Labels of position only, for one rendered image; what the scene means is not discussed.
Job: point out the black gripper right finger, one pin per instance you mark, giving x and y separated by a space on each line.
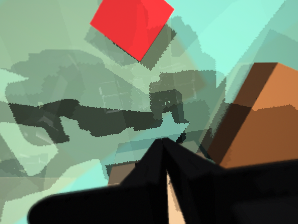
206 191

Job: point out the red square block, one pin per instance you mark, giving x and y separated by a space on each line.
132 24

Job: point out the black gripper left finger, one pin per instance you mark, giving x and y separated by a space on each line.
140 198

